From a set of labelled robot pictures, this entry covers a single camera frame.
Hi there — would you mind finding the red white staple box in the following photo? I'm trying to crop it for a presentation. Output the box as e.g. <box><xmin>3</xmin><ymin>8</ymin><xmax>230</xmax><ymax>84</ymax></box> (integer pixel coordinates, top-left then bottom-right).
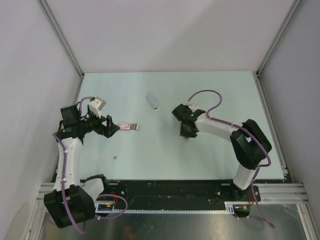
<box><xmin>118</xmin><ymin>122</ymin><xmax>140</xmax><ymax>131</ymax></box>

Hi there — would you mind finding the light blue staple box sleeve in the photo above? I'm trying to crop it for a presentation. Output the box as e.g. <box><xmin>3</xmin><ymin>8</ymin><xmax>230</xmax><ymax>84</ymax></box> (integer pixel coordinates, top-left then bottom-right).
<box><xmin>146</xmin><ymin>93</ymin><xmax>159</xmax><ymax>111</ymax></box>

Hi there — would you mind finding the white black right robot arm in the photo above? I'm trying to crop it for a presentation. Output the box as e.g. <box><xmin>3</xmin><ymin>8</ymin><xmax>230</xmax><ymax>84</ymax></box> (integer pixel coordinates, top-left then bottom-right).
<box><xmin>172</xmin><ymin>104</ymin><xmax>272</xmax><ymax>201</ymax></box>

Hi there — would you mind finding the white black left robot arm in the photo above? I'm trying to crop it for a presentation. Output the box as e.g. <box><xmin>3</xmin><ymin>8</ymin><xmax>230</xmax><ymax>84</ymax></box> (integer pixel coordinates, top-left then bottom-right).
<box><xmin>43</xmin><ymin>105</ymin><xmax>120</xmax><ymax>228</ymax></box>

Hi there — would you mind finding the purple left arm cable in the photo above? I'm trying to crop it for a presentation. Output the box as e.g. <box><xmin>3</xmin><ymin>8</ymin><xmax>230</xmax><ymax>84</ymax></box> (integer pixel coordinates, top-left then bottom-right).
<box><xmin>52</xmin><ymin>95</ymin><xmax>129</xmax><ymax>235</ymax></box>

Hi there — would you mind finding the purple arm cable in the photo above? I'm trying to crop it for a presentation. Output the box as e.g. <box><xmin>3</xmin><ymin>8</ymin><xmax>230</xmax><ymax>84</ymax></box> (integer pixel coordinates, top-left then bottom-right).
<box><xmin>187</xmin><ymin>89</ymin><xmax>275</xmax><ymax>229</ymax></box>
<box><xmin>52</xmin><ymin>95</ymin><xmax>129</xmax><ymax>235</ymax></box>

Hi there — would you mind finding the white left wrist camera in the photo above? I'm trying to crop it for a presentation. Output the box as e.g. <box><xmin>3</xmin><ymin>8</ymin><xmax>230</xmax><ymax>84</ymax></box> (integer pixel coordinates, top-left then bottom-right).
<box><xmin>87</xmin><ymin>96</ymin><xmax>106</xmax><ymax>119</ymax></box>

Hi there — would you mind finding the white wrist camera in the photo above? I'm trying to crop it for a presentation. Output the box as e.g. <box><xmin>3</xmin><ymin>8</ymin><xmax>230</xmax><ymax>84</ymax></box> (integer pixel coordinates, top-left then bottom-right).
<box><xmin>186</xmin><ymin>102</ymin><xmax>199</xmax><ymax>113</ymax></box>
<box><xmin>87</xmin><ymin>96</ymin><xmax>106</xmax><ymax>119</ymax></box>

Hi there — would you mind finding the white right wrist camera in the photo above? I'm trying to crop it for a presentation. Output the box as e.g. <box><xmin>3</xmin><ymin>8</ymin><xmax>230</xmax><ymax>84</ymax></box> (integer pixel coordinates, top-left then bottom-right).
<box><xmin>186</xmin><ymin>102</ymin><xmax>199</xmax><ymax>113</ymax></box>

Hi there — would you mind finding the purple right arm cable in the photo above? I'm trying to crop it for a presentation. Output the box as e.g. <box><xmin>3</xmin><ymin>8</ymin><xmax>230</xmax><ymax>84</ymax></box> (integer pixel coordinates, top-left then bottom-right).
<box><xmin>187</xmin><ymin>89</ymin><xmax>275</xmax><ymax>229</ymax></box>

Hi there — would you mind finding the grey slotted cable duct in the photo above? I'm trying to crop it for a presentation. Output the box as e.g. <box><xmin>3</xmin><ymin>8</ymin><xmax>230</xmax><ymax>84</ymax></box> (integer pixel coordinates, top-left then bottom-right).
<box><xmin>44</xmin><ymin>201</ymin><xmax>236</xmax><ymax>215</ymax></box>

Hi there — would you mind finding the aluminium frame rail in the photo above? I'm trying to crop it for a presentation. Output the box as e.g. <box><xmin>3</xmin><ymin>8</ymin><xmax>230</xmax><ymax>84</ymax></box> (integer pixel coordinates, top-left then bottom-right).
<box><xmin>36</xmin><ymin>182</ymin><xmax>308</xmax><ymax>204</ymax></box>

